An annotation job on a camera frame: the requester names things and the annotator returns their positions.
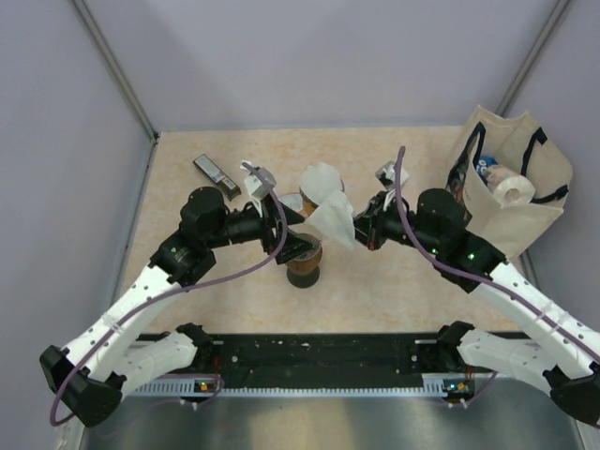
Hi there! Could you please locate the white paper roll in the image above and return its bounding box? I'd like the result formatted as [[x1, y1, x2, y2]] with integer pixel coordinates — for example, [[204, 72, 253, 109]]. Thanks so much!
[[492, 174, 535, 208]]

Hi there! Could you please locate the blue snack package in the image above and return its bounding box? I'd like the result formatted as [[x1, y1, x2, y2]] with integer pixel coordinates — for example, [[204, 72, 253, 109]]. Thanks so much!
[[474, 155, 498, 184]]

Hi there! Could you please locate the white coffee filter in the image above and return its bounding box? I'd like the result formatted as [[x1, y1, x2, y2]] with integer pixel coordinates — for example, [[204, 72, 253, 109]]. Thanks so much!
[[299, 162, 345, 205], [307, 190, 355, 250]]

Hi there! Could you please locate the red rimmed glass carafe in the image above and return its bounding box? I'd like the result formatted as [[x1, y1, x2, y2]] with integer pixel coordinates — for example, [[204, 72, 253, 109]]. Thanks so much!
[[286, 267, 320, 289]]

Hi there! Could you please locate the black toothpaste box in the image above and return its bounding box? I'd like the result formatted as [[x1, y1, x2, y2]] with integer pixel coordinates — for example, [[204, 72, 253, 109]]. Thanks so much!
[[192, 154, 241, 201]]

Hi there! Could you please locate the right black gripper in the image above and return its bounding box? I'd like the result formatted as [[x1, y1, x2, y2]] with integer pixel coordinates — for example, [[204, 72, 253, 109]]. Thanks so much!
[[339, 190, 442, 255]]

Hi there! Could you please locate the dark wooden dripper ring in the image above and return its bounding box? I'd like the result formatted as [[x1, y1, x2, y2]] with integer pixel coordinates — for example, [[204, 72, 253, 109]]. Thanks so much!
[[285, 247, 324, 278]]

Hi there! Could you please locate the pink liquid bottle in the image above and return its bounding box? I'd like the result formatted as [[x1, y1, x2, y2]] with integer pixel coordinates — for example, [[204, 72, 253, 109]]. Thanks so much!
[[279, 192, 307, 217]]

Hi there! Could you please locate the beige canvas tote bag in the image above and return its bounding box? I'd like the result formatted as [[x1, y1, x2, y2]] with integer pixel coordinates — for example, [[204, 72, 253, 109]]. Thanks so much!
[[445, 106, 573, 259]]

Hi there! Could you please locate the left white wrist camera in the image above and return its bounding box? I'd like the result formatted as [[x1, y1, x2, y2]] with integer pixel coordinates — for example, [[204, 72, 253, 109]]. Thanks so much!
[[241, 160, 277, 208]]

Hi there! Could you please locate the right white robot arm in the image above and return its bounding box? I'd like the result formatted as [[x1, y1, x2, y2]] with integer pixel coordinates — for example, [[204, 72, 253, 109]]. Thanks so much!
[[352, 188, 599, 427]]

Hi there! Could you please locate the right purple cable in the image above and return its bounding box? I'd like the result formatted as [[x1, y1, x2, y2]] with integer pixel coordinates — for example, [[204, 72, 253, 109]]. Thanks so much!
[[393, 145, 600, 409]]

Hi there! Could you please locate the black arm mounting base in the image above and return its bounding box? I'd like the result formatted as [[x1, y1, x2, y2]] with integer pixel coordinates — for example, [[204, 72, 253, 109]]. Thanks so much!
[[135, 331, 488, 390]]

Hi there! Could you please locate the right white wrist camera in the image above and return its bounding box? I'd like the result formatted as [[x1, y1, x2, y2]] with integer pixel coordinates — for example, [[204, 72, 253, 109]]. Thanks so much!
[[375, 161, 397, 199]]

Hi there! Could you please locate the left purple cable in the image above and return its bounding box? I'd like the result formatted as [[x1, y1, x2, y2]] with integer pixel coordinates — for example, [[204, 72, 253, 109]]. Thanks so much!
[[49, 163, 288, 428]]

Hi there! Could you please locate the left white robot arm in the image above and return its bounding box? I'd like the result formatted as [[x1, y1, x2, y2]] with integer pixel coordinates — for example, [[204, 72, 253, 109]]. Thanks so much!
[[39, 187, 311, 428]]

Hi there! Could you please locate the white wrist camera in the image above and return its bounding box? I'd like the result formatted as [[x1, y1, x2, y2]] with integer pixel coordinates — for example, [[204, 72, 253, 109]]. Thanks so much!
[[375, 161, 397, 199], [241, 160, 277, 208]]

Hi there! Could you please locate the light wooden dripper ring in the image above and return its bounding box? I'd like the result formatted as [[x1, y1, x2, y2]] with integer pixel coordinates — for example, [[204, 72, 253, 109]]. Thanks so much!
[[302, 196, 324, 221]]

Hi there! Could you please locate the white slotted cable duct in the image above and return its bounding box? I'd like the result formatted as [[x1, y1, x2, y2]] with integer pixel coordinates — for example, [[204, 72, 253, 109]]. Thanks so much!
[[130, 376, 474, 398]]

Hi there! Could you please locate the purple cable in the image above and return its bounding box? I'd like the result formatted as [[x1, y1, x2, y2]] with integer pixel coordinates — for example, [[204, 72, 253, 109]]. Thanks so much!
[[393, 145, 600, 409], [49, 163, 288, 428]]

